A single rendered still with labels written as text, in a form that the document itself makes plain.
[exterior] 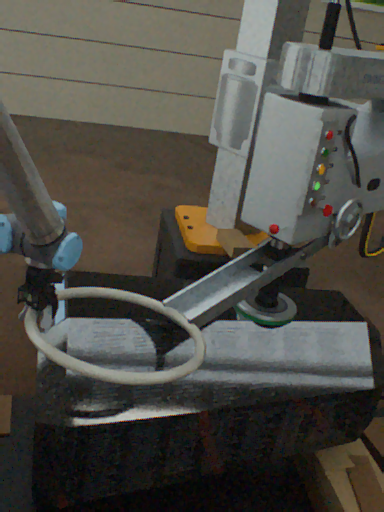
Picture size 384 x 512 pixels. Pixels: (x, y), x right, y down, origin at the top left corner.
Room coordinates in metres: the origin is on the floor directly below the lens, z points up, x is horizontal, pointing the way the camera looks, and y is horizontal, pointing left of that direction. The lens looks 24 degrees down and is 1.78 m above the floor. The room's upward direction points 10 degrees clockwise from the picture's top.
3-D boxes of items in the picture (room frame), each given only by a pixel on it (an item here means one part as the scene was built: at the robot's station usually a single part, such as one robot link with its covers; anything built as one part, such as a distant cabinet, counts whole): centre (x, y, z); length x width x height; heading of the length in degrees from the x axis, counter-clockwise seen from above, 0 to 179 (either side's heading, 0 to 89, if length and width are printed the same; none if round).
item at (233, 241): (2.46, -0.17, 0.81); 0.20 x 0.10 x 0.05; 21
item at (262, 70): (2.71, -0.16, 1.36); 0.35 x 0.35 x 0.41
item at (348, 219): (1.91, -0.45, 1.18); 0.15 x 0.10 x 0.15; 137
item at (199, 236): (2.71, -0.16, 0.76); 0.49 x 0.49 x 0.05; 13
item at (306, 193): (1.77, -0.31, 1.35); 0.08 x 0.03 x 0.28; 137
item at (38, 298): (1.45, 0.39, 0.99); 0.09 x 0.08 x 0.12; 167
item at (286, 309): (1.90, -0.28, 0.83); 0.21 x 0.21 x 0.01
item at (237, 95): (2.61, -0.34, 1.34); 0.74 x 0.34 x 0.25; 60
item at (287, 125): (1.96, -0.33, 1.30); 0.36 x 0.22 x 0.45; 137
